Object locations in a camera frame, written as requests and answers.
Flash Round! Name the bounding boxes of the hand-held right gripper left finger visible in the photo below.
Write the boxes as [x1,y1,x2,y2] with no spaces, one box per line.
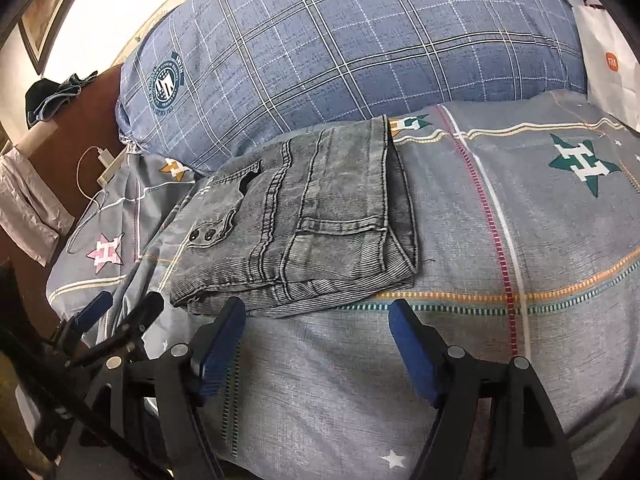
[75,297,248,480]

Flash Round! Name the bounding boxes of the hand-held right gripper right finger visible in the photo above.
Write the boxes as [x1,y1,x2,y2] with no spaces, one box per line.
[387,299,581,480]

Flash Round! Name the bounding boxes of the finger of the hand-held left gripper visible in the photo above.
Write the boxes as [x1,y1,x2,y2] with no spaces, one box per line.
[49,290,114,352]
[69,291,166,367]

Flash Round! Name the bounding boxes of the grey denim pants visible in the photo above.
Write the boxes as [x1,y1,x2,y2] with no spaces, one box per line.
[170,115,421,319]

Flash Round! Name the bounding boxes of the grey star-printed bed sheet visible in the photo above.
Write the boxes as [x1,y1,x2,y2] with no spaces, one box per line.
[46,87,640,480]

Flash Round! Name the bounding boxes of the beige cloth hanging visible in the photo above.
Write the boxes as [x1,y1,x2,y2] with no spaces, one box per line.
[0,152,76,267]

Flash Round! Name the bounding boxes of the white power strip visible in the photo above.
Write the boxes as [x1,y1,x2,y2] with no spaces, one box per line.
[95,157,127,192]

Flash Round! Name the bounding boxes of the black cap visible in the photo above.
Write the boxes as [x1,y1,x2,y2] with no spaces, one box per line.
[25,80,62,124]

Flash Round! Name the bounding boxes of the blue denim garment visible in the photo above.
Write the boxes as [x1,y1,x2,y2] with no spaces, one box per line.
[42,71,99,119]

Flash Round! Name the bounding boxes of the cream patterned headboard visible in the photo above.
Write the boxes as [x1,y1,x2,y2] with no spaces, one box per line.
[119,0,242,67]

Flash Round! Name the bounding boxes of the dark framed picture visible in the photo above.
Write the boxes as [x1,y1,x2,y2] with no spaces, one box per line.
[0,0,97,77]

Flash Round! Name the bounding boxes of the blue plaid pillow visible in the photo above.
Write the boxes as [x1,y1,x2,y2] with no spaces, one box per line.
[115,0,589,177]

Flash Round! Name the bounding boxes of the white paper bag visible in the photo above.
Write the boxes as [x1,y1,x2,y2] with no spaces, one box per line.
[570,0,640,131]

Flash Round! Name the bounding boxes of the white charger cable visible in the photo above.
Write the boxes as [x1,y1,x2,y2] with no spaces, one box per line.
[65,146,127,257]

